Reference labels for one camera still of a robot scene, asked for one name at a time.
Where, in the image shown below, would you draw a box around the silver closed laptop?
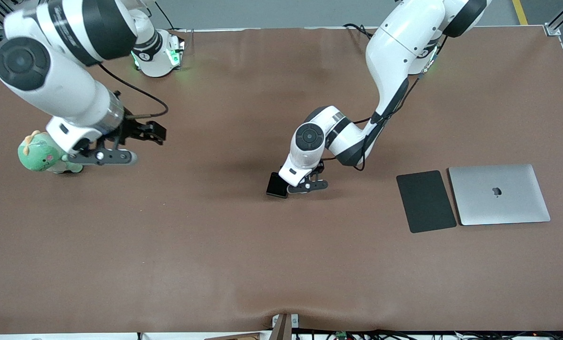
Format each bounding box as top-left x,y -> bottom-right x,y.
448,163 -> 551,226

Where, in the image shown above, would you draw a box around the black mouse pad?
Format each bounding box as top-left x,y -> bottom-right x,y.
396,170 -> 457,234

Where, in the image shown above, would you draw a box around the black flip phone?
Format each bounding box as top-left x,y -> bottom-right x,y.
265,172 -> 290,199

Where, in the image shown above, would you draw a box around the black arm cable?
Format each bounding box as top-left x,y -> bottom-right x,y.
322,35 -> 447,171
97,64 -> 169,119

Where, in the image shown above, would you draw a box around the black right base cable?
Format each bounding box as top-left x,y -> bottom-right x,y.
156,0 -> 177,32

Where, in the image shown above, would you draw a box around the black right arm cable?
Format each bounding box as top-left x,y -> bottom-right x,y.
97,64 -> 169,119

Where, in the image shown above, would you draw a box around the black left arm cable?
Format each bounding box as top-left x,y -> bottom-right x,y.
322,35 -> 447,171

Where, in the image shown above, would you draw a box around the green dinosaur plush toy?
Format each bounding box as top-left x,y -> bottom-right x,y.
18,130 -> 84,174

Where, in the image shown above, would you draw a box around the black left base cables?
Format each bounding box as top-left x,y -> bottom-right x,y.
343,23 -> 375,39

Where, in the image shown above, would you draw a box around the metal table edge bracket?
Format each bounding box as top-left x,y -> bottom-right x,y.
271,313 -> 299,340

